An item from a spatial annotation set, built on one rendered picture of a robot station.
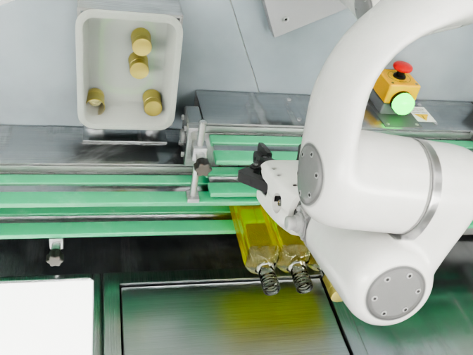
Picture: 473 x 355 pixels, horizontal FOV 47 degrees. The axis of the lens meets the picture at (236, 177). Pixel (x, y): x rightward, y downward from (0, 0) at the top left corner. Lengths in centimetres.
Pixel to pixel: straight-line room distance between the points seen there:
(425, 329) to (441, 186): 81
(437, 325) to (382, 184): 86
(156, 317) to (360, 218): 68
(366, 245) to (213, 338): 60
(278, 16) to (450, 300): 71
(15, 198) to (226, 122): 39
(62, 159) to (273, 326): 50
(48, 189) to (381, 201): 72
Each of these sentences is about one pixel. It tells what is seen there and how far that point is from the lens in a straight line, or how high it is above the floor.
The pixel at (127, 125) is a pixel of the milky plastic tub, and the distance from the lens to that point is 102.
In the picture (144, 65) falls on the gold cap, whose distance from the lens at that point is 99.
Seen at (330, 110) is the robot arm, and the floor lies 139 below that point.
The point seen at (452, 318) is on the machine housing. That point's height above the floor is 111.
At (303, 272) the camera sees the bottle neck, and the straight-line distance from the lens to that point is 94.
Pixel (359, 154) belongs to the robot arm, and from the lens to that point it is 38.
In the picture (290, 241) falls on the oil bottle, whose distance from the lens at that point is 97.
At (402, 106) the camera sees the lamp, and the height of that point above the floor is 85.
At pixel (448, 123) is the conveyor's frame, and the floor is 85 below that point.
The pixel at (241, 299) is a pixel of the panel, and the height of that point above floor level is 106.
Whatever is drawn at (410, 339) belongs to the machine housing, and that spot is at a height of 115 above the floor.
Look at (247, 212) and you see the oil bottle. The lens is 100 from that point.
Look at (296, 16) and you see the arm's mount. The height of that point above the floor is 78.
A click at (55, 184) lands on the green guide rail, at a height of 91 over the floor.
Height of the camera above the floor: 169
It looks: 49 degrees down
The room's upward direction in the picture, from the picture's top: 163 degrees clockwise
